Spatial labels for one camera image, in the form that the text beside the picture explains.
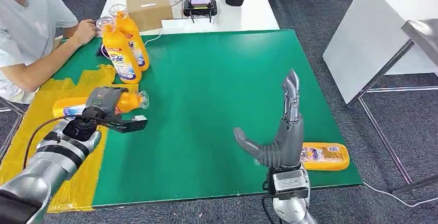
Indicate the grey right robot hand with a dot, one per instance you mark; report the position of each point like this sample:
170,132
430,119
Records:
289,140

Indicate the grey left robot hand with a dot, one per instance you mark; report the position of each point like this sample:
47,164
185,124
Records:
104,101

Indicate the orange drink bottle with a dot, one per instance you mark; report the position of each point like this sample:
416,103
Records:
118,49
325,156
133,101
132,31

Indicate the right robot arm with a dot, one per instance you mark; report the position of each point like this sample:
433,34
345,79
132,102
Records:
294,214

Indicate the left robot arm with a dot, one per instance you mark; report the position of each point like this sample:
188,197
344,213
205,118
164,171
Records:
51,167

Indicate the green table mat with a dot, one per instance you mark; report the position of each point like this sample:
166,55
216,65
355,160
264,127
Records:
205,96

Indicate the brown cardboard box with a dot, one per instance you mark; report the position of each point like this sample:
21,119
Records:
149,7

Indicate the person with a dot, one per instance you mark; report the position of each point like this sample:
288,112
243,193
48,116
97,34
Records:
27,27

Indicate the black handheld controller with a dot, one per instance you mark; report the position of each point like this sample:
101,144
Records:
200,7

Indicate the large white table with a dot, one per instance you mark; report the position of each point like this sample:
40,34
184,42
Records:
369,31

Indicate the steel bench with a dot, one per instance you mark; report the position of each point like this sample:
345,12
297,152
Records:
424,34

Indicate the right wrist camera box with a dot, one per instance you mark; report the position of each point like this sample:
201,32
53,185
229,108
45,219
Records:
291,184

